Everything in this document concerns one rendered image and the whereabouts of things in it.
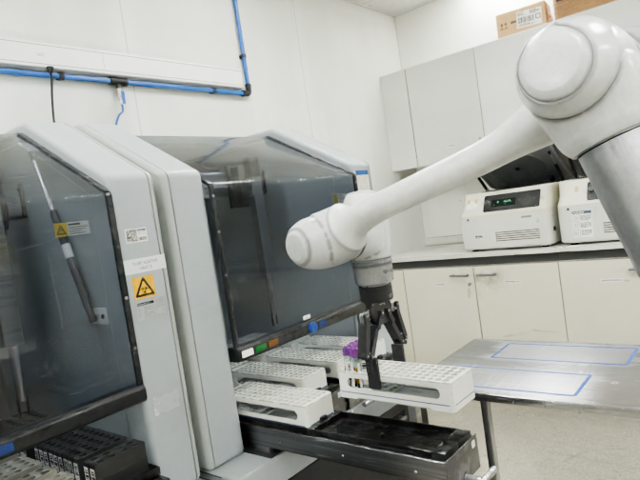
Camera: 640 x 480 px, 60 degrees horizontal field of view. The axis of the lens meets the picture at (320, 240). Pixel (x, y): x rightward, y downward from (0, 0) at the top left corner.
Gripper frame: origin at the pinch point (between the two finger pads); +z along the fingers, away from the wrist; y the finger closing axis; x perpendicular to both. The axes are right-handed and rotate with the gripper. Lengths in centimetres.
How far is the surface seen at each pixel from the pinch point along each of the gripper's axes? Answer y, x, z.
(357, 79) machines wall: 219, 149, -124
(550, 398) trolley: 17.3, -29.6, 9.4
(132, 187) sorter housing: -36, 33, -49
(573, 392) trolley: 22.1, -33.2, 9.4
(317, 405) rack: -9.9, 14.0, 6.1
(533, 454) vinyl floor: 149, 30, 92
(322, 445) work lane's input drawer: -15.8, 8.8, 12.3
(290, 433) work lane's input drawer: -15.9, 18.3, 11.1
